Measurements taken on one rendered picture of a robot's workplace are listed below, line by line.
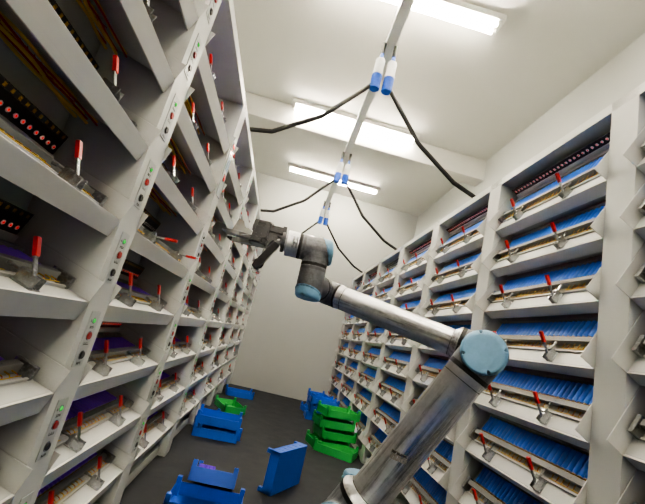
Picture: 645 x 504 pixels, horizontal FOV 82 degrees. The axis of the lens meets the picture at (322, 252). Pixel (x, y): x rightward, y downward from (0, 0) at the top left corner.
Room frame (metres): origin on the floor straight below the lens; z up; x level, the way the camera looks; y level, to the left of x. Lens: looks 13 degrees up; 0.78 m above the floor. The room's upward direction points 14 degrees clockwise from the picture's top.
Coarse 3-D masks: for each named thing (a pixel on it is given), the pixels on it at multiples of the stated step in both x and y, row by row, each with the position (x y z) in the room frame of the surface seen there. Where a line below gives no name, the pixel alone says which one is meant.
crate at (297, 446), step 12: (300, 444) 2.32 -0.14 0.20; (276, 456) 2.08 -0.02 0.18; (288, 456) 2.15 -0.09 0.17; (300, 456) 2.28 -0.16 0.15; (276, 468) 2.07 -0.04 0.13; (288, 468) 2.18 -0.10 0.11; (300, 468) 2.31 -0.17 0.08; (264, 480) 2.09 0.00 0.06; (276, 480) 2.09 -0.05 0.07; (288, 480) 2.21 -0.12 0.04; (264, 492) 2.09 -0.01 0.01; (276, 492) 2.12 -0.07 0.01
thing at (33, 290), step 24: (0, 216) 0.73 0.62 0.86; (24, 216) 0.78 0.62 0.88; (0, 240) 0.74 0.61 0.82; (0, 264) 0.65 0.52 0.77; (24, 264) 0.70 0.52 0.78; (48, 264) 0.83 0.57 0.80; (72, 264) 0.83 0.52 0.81; (0, 288) 0.57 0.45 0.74; (24, 288) 0.64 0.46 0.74; (48, 288) 0.74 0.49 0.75; (72, 288) 0.84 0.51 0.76; (96, 288) 0.84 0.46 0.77; (0, 312) 0.61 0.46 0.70; (24, 312) 0.66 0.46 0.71; (48, 312) 0.73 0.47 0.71; (72, 312) 0.81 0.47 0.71
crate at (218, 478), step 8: (192, 464) 1.80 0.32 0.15; (192, 472) 1.79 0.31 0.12; (200, 472) 1.79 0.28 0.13; (208, 472) 1.80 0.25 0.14; (216, 472) 1.80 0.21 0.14; (224, 472) 1.81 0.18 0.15; (192, 480) 1.78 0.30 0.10; (200, 480) 1.79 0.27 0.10; (208, 480) 1.79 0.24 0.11; (216, 480) 1.79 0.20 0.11; (224, 480) 1.80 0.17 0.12; (232, 480) 1.80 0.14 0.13; (232, 488) 1.79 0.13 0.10
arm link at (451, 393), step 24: (480, 336) 0.98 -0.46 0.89; (456, 360) 1.02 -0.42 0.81; (480, 360) 0.97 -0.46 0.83; (504, 360) 0.96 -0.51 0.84; (432, 384) 1.06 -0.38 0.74; (456, 384) 1.01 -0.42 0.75; (480, 384) 1.00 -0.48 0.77; (432, 408) 1.03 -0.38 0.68; (456, 408) 1.01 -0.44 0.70; (408, 432) 1.05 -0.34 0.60; (432, 432) 1.03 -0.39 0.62; (384, 456) 1.08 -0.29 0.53; (408, 456) 1.05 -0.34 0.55; (360, 480) 1.11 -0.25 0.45; (384, 480) 1.07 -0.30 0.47; (408, 480) 1.08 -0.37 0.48
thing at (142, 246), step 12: (144, 216) 0.94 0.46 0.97; (132, 240) 0.95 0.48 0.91; (144, 240) 1.01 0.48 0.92; (144, 252) 1.06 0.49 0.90; (156, 252) 1.13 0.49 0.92; (180, 252) 1.53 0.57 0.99; (168, 264) 1.29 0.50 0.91; (180, 264) 1.40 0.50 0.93; (192, 264) 1.54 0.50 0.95; (180, 276) 1.49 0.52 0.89
